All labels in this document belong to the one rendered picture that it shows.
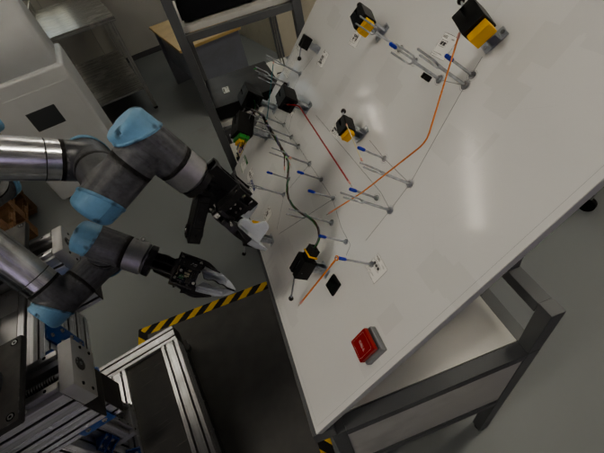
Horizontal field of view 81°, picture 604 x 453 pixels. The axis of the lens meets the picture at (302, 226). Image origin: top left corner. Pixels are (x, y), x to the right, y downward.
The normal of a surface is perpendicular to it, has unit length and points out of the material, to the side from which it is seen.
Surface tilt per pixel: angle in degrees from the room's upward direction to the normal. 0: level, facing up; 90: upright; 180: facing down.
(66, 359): 0
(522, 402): 0
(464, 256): 48
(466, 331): 0
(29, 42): 71
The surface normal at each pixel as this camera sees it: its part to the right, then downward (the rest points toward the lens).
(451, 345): -0.19, -0.67
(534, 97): -0.82, -0.19
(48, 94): 0.50, 0.56
